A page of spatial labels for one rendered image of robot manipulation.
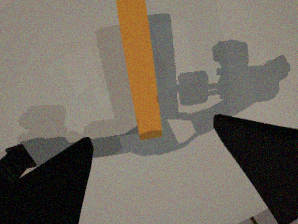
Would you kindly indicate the orange bar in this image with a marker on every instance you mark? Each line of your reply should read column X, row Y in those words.
column 134, row 23

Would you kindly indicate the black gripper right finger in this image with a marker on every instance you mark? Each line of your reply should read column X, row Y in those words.
column 268, row 156

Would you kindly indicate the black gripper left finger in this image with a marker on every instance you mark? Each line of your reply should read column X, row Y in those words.
column 52, row 193

